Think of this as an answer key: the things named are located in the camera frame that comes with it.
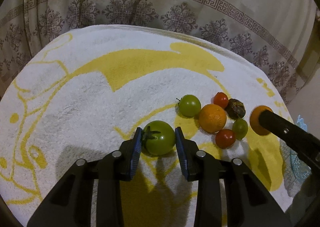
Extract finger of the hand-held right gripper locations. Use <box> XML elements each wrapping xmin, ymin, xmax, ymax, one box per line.
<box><xmin>259</xmin><ymin>108</ymin><xmax>320</xmax><ymax>170</ymax></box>

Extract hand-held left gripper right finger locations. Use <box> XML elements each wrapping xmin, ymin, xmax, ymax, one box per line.
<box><xmin>174</xmin><ymin>127</ymin><xmax>292</xmax><ymax>227</ymax></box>

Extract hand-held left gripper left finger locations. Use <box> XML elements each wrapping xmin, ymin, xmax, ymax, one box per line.
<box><xmin>26</xmin><ymin>127</ymin><xmax>143</xmax><ymax>227</ymax></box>

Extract large green tomato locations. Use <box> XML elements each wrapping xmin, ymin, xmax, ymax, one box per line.
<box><xmin>142</xmin><ymin>120</ymin><xmax>176</xmax><ymax>156</ymax></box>

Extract blue scalloped plate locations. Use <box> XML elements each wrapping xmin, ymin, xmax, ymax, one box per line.
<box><xmin>280</xmin><ymin>115</ymin><xmax>313</xmax><ymax>197</ymax></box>

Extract orange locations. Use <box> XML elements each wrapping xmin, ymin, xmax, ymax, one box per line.
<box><xmin>249</xmin><ymin>105</ymin><xmax>273</xmax><ymax>136</ymax></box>
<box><xmin>199</xmin><ymin>104</ymin><xmax>227</xmax><ymax>133</ymax></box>

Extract red tomato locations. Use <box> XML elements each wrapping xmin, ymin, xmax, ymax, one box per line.
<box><xmin>213</xmin><ymin>92</ymin><xmax>229</xmax><ymax>108</ymax></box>
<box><xmin>215</xmin><ymin>129</ymin><xmax>236</xmax><ymax>149</ymax></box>

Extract small green tomato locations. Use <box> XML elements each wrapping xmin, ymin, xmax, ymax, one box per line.
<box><xmin>232</xmin><ymin>119</ymin><xmax>249</xmax><ymax>140</ymax></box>

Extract medium green tomato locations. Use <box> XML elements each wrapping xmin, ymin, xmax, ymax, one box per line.
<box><xmin>176</xmin><ymin>94</ymin><xmax>202</xmax><ymax>117</ymax></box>

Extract dark brown wrinkled fruit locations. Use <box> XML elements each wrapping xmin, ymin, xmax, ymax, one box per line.
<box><xmin>225</xmin><ymin>98</ymin><xmax>246</xmax><ymax>119</ymax></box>

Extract white and yellow towel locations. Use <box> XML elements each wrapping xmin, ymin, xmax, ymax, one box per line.
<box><xmin>0</xmin><ymin>24</ymin><xmax>298</xmax><ymax>227</ymax></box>

